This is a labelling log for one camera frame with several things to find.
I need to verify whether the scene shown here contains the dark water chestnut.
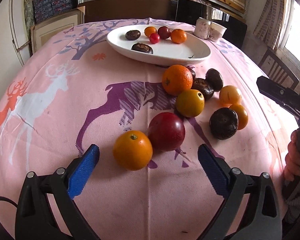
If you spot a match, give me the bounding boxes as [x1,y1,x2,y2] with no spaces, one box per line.
[125,30,141,41]
[191,78,214,101]
[131,43,153,54]
[209,107,238,140]
[206,68,223,92]

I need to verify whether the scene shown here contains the small orange fruit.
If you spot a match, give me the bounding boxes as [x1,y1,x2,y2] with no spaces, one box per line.
[144,26,157,37]
[229,104,249,130]

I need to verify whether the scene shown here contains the yellow-orange round fruit front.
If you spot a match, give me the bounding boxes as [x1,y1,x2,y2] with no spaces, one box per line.
[113,131,153,171]

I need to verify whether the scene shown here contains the dark red plum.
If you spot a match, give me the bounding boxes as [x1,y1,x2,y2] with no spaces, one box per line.
[148,112,185,152]

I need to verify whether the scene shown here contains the pale yellow round fruit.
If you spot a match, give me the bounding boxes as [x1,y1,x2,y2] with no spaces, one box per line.
[219,85,242,106]

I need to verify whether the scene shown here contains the yellow-green round fruit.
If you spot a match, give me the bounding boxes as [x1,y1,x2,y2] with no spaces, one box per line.
[175,89,205,118]

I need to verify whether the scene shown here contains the large orange tangerine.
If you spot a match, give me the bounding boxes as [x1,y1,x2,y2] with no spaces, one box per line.
[162,64,193,96]

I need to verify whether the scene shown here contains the red cherry tomato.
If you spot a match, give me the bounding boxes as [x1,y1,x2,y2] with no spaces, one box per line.
[149,33,160,44]

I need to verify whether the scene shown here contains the small orange fruit back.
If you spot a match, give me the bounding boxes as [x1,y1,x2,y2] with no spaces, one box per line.
[144,26,157,37]

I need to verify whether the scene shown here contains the small dark water chestnut hidden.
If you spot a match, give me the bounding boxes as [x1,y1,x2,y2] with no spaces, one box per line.
[188,67,196,79]

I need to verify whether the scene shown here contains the right hand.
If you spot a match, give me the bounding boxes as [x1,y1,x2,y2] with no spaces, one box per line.
[284,130,300,181]

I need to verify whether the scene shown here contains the dark wooden chair right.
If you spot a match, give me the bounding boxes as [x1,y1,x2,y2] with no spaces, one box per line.
[258,49,299,90]

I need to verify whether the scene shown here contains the pink deer tablecloth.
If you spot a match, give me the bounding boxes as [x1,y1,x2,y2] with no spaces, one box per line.
[0,18,297,239]

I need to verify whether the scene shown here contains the patterned curtain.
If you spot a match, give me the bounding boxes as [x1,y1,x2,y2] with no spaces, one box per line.
[253,0,286,50]

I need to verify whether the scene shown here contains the white paper cup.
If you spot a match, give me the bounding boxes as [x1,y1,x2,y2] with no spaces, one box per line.
[209,22,227,42]

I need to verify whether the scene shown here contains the white drink can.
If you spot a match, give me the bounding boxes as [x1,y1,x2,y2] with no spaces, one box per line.
[193,17,211,40]

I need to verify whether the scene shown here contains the white oval plate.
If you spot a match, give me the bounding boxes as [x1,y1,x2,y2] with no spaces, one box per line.
[107,24,211,66]

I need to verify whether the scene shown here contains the dark wooden cabinet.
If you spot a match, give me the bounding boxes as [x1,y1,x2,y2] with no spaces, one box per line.
[78,0,177,22]

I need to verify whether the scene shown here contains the white door panel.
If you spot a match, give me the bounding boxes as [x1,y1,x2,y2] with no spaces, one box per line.
[8,0,31,66]

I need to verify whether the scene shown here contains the blue patterned storage boxes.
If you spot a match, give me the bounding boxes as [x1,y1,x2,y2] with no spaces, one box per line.
[33,0,74,23]

